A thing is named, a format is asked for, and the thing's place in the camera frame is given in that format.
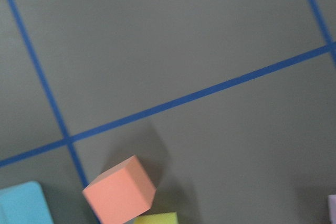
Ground orange foam block left side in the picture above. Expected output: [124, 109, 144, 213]
[82, 155, 156, 223]

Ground yellow foam block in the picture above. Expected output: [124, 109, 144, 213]
[134, 212, 179, 224]

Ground blue plastic bin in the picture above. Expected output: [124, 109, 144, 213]
[1, 181, 54, 223]

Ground lilac pink foam block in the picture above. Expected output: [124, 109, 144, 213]
[328, 195, 336, 224]

